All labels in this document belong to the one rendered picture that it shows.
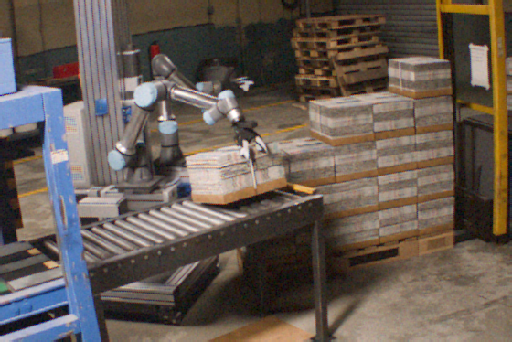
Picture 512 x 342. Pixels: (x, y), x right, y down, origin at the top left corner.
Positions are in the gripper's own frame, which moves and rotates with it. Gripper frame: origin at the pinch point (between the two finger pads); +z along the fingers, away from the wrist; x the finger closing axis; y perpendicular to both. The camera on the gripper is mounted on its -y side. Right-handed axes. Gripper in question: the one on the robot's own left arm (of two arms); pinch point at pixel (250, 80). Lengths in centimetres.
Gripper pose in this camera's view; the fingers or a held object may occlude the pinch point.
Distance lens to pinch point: 460.4
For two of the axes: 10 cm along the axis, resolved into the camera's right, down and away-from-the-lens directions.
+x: 1.9, 3.5, -9.1
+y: 0.5, 9.3, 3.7
